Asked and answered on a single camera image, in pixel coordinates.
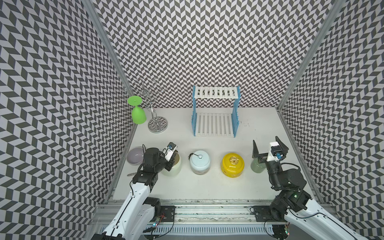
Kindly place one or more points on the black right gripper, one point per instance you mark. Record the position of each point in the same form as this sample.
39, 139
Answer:
262, 157

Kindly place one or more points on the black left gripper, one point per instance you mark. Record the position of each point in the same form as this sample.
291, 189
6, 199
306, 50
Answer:
170, 163

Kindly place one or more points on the cream canister with tan lid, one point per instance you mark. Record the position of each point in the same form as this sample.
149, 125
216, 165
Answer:
176, 167

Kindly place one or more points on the pale blue ceramic canister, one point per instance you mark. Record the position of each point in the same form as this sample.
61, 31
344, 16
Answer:
200, 162

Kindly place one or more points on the yellow ceramic canister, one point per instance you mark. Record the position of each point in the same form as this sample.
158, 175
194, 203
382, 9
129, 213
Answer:
232, 165

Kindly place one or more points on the blue white wooden shelf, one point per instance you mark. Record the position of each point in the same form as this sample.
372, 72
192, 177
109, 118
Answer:
216, 124

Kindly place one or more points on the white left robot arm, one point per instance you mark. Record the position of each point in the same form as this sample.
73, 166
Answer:
139, 208

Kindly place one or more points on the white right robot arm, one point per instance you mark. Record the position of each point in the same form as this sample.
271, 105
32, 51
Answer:
293, 204

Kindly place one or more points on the lilac ceramic bowl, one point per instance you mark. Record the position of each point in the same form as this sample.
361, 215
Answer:
135, 156

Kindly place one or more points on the green plastic wine glass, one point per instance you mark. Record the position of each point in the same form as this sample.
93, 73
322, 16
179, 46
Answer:
138, 114

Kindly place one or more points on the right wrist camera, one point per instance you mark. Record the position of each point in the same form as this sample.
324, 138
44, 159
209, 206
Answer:
276, 152

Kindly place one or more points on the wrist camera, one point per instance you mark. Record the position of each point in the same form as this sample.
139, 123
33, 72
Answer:
170, 152
276, 152

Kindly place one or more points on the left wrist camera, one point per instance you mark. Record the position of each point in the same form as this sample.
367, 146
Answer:
170, 152

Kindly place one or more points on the chrome wire glass rack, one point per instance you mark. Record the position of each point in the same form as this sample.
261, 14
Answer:
156, 124

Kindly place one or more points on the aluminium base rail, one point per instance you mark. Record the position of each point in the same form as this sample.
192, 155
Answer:
214, 217

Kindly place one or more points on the aluminium right corner post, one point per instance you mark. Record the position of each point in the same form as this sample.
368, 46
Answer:
324, 28

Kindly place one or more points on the aluminium corner post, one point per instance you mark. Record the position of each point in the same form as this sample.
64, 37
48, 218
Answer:
96, 21
324, 28

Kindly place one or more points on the aluminium left corner post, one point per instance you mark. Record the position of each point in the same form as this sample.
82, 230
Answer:
96, 21

